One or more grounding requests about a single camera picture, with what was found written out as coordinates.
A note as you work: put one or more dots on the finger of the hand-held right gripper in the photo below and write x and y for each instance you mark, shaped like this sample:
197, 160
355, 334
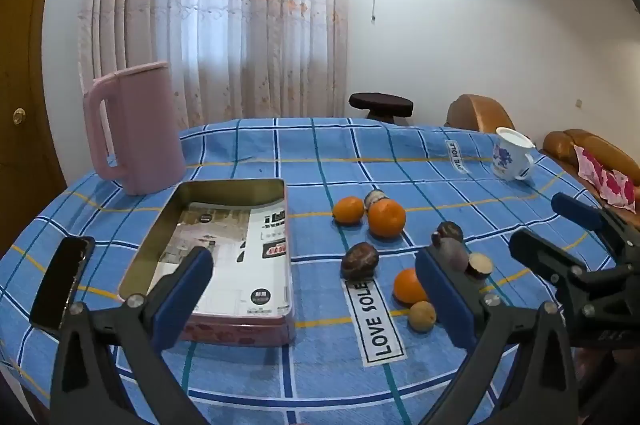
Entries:
540, 252
575, 207

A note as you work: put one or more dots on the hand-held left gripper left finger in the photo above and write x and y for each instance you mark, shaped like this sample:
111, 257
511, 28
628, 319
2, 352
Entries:
182, 290

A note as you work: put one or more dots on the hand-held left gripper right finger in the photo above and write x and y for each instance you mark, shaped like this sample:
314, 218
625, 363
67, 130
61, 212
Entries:
445, 300

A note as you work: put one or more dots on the brown kiwi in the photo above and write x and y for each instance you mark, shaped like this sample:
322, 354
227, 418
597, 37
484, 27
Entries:
421, 317

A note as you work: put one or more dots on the medium orange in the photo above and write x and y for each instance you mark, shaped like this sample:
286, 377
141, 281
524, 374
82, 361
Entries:
407, 286

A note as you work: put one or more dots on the smooth purple passion fruit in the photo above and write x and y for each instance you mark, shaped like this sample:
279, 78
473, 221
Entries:
456, 255

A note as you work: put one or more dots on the rectangular metal tin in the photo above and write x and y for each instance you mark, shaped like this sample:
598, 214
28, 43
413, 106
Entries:
250, 255

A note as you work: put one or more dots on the dark wrinkled passion fruit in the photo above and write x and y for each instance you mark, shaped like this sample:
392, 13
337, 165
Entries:
450, 231
359, 261

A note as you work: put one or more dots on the large orange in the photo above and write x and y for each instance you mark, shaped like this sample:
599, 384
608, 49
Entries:
386, 220

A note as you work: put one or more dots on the pink floral cloth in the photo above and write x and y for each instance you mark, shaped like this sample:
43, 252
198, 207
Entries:
600, 175

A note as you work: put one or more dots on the purple fruit with pale face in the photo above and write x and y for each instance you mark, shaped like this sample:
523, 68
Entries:
480, 266

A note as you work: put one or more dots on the brown leather sofa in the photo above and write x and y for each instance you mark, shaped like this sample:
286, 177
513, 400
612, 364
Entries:
565, 145

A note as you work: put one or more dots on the white floral mug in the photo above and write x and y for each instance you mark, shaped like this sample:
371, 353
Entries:
507, 155

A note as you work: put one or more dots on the printed paper sheet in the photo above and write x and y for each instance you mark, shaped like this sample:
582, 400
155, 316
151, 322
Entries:
260, 250

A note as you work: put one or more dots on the black smartphone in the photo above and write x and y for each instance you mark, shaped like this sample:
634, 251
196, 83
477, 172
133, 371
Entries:
60, 280

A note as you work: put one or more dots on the small orange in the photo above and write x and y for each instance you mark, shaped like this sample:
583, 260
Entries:
348, 211

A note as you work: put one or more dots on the pink plastic jug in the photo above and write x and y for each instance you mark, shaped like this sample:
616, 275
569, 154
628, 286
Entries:
145, 130

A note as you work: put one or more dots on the blue plaid tablecloth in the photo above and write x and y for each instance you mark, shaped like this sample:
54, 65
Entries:
300, 155

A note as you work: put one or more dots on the dark round stool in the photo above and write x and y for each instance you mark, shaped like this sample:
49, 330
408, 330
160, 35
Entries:
380, 102

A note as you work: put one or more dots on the wooden door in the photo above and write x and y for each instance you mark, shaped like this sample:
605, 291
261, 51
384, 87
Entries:
25, 130

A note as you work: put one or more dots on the brass door knob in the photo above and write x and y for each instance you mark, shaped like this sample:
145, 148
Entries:
19, 115

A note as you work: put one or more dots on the sheer floral curtain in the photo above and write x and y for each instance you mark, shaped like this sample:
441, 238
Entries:
225, 5

